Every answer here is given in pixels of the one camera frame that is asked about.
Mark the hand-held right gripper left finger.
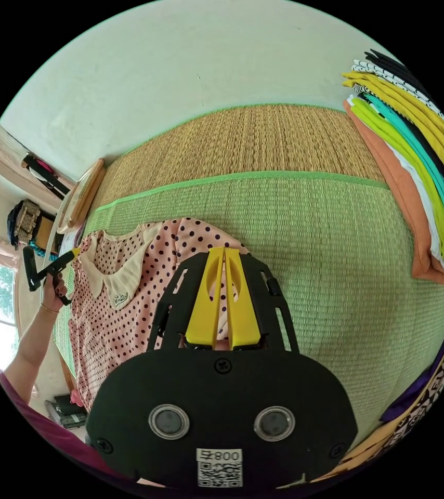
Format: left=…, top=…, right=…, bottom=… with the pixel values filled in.
left=185, top=247, right=227, bottom=347

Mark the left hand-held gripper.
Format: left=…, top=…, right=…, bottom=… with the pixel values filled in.
left=36, top=249, right=83, bottom=307

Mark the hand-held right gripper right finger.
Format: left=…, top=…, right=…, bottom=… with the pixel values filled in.
left=225, top=248, right=263, bottom=349

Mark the pink polka dot short sleeve shirt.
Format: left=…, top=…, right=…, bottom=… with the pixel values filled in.
left=68, top=217, right=255, bottom=411

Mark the person's left forearm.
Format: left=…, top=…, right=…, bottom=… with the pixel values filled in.
left=3, top=305, right=61, bottom=408

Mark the person's left hand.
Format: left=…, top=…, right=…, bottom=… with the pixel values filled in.
left=41, top=269, right=70, bottom=313

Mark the woven bag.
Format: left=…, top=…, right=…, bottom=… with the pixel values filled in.
left=6, top=199, right=57, bottom=251

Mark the wooden framed board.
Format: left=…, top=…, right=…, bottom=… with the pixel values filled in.
left=56, top=157, right=107, bottom=234

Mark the bed with woven mats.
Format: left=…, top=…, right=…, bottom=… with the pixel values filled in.
left=52, top=103, right=444, bottom=449

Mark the black box on floor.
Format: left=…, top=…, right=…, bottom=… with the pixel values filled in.
left=44, top=393, right=89, bottom=430

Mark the pile of clothes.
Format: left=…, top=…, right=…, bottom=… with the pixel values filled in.
left=311, top=282, right=444, bottom=482
left=341, top=48, right=444, bottom=288

